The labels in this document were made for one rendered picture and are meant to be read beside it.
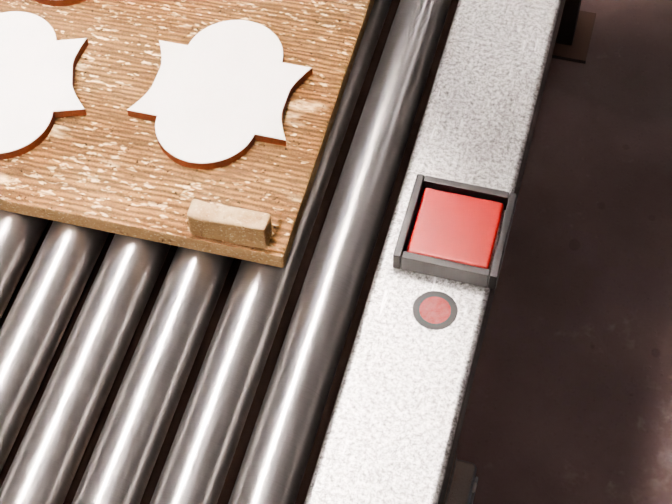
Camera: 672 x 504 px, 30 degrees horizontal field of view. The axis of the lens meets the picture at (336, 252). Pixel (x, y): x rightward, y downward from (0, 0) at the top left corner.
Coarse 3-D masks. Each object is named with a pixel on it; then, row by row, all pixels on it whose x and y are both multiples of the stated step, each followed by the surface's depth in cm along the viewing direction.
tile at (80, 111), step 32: (0, 32) 101; (32, 32) 101; (0, 64) 99; (32, 64) 99; (64, 64) 99; (0, 96) 97; (32, 96) 97; (64, 96) 97; (0, 128) 95; (32, 128) 95
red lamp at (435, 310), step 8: (424, 304) 89; (432, 304) 89; (440, 304) 89; (448, 304) 89; (424, 312) 89; (432, 312) 89; (440, 312) 89; (448, 312) 89; (432, 320) 88; (440, 320) 88
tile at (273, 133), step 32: (224, 32) 100; (256, 32) 100; (192, 64) 99; (224, 64) 98; (256, 64) 98; (288, 64) 98; (160, 96) 97; (192, 96) 97; (224, 96) 97; (256, 96) 97; (288, 96) 97; (160, 128) 95; (192, 128) 95; (224, 128) 95; (256, 128) 95; (192, 160) 93; (224, 160) 93
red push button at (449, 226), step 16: (432, 192) 93; (448, 192) 93; (432, 208) 92; (448, 208) 92; (464, 208) 92; (480, 208) 92; (496, 208) 92; (416, 224) 91; (432, 224) 91; (448, 224) 91; (464, 224) 91; (480, 224) 91; (496, 224) 91; (416, 240) 91; (432, 240) 90; (448, 240) 90; (464, 240) 90; (480, 240) 90; (432, 256) 90; (448, 256) 90; (464, 256) 90; (480, 256) 90
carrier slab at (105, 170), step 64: (0, 0) 104; (128, 0) 104; (192, 0) 104; (256, 0) 103; (320, 0) 103; (128, 64) 100; (320, 64) 99; (64, 128) 96; (128, 128) 96; (320, 128) 96; (0, 192) 93; (64, 192) 93; (128, 192) 93; (192, 192) 93; (256, 192) 92; (256, 256) 90
